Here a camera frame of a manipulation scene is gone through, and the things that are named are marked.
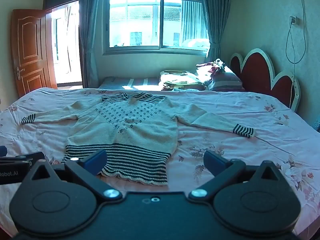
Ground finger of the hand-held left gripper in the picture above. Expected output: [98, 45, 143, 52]
[0, 151, 46, 167]

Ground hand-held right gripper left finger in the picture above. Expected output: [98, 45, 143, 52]
[29, 149, 123, 204]

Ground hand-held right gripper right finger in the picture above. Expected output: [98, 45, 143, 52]
[188, 151, 288, 203]

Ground black white striped knitted garment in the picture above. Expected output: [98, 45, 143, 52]
[21, 92, 255, 187]

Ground pile of crumpled clothes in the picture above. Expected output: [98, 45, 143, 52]
[196, 58, 228, 77]

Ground pink floral bed sheet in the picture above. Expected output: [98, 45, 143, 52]
[0, 87, 320, 240]

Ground striped pillow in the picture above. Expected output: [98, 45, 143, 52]
[207, 65, 244, 92]

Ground grey striped mattress sheet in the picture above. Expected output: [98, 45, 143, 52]
[98, 76, 163, 90]

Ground folded yellow patterned quilt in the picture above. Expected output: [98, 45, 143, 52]
[159, 70, 208, 92]

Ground red and white scalloped headboard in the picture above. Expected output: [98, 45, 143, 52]
[229, 48, 301, 113]

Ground brown wooden door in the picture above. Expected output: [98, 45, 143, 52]
[10, 9, 58, 98]

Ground white bundle at window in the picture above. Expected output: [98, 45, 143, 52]
[183, 38, 210, 48]

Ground teal curtain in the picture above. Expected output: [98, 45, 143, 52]
[200, 0, 234, 63]
[78, 0, 108, 88]

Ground sliding glass window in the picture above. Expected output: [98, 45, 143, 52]
[101, 0, 210, 55]

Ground thin charger cable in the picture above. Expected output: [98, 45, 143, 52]
[286, 0, 308, 109]

